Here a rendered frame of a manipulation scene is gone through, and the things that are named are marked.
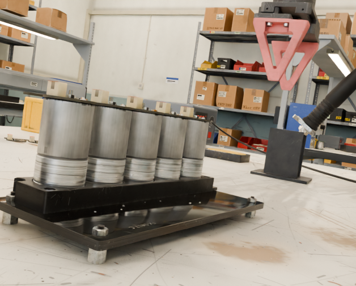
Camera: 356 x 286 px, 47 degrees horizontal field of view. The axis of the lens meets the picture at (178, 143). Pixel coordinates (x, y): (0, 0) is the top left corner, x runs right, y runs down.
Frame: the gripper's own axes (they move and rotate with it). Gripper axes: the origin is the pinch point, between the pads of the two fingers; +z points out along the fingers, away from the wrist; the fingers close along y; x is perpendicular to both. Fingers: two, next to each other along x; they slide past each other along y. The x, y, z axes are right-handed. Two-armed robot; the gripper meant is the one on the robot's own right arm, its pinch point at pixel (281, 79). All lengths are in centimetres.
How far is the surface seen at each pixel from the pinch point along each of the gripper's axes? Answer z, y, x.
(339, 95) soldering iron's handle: 1.3, 1.0, 7.9
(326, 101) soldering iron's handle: 2.4, 0.9, 6.5
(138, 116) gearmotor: 7.6, 37.4, -0.2
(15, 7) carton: -52, -156, -223
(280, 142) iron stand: 8.5, 1.8, 1.6
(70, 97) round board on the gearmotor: 7.2, 42.5, -0.9
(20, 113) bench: 21, -172, -223
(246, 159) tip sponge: 12.9, -14.0, -6.6
